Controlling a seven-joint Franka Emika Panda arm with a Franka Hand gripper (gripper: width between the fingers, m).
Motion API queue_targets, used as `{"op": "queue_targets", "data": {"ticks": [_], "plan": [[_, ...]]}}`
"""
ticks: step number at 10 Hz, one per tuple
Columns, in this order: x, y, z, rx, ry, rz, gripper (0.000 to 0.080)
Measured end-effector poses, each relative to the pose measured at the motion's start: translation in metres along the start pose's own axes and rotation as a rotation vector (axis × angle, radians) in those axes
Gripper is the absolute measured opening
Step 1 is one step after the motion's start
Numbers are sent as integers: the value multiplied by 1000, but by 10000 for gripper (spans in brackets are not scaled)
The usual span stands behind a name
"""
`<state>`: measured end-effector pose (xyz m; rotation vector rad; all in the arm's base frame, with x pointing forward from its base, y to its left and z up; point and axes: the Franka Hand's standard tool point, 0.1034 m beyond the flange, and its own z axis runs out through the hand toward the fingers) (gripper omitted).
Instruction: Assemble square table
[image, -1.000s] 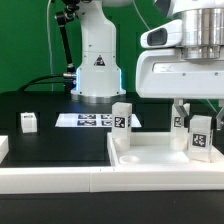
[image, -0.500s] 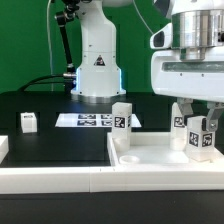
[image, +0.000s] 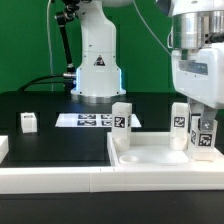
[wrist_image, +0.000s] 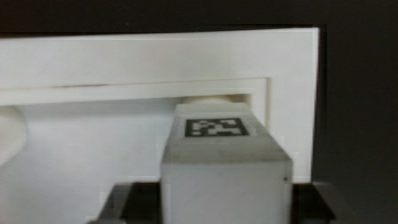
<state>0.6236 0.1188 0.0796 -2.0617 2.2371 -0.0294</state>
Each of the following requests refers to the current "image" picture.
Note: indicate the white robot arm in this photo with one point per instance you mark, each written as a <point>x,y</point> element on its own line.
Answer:
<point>197,42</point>

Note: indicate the white left barrier piece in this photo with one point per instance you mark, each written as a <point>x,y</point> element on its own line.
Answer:
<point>4,147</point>

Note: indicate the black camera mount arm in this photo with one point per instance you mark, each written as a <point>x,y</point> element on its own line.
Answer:
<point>62,18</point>

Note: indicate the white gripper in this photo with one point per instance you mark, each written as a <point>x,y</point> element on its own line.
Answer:
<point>201,78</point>

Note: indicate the white square table top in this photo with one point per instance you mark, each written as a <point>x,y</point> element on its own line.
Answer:
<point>152,149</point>

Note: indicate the fiducial marker sheet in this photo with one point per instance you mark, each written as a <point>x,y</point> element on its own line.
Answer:
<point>83,120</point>

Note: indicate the white front barrier wall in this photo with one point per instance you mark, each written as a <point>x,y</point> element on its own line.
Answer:
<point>107,179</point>

